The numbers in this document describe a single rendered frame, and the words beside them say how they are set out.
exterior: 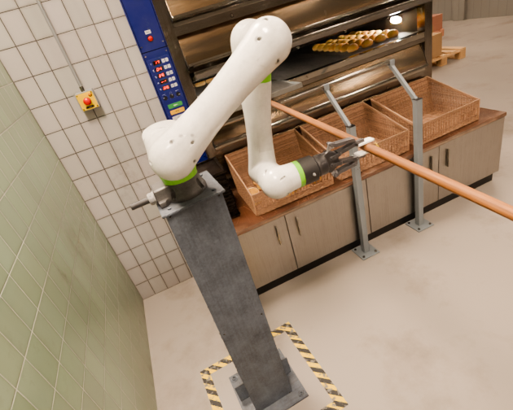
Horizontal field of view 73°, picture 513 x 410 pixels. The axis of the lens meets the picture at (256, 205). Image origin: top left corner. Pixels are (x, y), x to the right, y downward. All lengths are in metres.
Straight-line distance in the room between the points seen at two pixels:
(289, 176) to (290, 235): 1.13
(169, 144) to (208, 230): 0.38
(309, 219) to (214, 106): 1.42
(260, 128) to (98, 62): 1.29
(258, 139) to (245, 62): 0.32
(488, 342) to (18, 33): 2.81
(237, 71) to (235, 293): 0.82
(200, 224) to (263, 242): 1.02
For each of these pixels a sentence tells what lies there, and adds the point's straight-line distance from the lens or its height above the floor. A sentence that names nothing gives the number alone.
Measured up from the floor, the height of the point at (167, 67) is 1.49.
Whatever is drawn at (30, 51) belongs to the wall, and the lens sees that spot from 2.27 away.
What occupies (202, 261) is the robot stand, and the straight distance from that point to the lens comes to 1.24.
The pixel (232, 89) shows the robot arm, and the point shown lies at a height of 1.51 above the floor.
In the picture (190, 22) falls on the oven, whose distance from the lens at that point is 2.29.
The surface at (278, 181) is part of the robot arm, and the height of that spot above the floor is 1.19.
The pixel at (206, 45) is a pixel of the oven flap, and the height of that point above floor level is 1.54.
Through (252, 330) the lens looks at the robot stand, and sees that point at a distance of 1.54.
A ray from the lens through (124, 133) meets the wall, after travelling 2.29.
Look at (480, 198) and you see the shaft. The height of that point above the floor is 1.16.
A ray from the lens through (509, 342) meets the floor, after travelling 2.18.
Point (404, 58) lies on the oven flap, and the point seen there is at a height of 1.04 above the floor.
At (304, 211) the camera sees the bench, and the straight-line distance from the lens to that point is 2.18.
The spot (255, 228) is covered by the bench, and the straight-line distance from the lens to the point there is 2.07.
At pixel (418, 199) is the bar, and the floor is 0.24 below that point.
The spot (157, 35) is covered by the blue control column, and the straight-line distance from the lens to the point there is 2.22.
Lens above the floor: 1.69
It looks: 30 degrees down
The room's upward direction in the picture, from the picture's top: 17 degrees counter-clockwise
